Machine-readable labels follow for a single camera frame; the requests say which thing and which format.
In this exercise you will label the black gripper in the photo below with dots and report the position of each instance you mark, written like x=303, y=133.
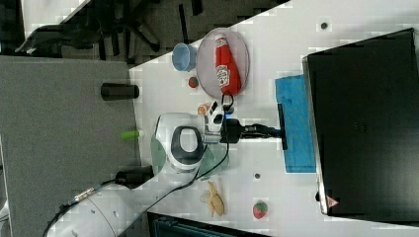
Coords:
x=232, y=129

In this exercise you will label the blue oven door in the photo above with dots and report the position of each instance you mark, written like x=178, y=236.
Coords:
x=295, y=125

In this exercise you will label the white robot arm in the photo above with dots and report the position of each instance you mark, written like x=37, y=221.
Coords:
x=109, y=209

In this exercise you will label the black silver toaster oven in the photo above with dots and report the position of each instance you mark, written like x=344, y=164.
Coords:
x=363, y=106

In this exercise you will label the orange slice toy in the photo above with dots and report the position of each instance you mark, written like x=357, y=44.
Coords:
x=203, y=109

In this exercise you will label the red plush ketchup bottle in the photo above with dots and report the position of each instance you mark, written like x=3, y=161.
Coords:
x=226, y=70

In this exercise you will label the grey round plate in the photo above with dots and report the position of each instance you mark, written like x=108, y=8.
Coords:
x=206, y=60

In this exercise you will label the peeled banana toy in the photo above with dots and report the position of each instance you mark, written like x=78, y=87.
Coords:
x=213, y=201

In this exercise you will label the dark red strawberry toy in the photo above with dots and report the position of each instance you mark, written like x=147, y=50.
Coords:
x=193, y=82

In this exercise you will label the pink strawberry toy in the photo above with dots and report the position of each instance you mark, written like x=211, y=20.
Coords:
x=260, y=209

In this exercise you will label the blue mug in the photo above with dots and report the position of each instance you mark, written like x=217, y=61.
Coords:
x=184, y=57

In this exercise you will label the green lime toy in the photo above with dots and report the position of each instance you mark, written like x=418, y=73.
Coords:
x=132, y=134

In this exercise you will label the black office chair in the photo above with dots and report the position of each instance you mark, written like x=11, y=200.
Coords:
x=92, y=22

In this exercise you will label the black cylinder post near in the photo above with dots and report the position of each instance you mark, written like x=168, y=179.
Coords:
x=134, y=178

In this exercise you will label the black cylinder post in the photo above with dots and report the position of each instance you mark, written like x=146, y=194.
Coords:
x=114, y=91
x=134, y=178

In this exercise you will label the blue metal frame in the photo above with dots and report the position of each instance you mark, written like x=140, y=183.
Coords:
x=168, y=226

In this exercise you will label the black cylinder post far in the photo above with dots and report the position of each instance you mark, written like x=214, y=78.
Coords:
x=114, y=91

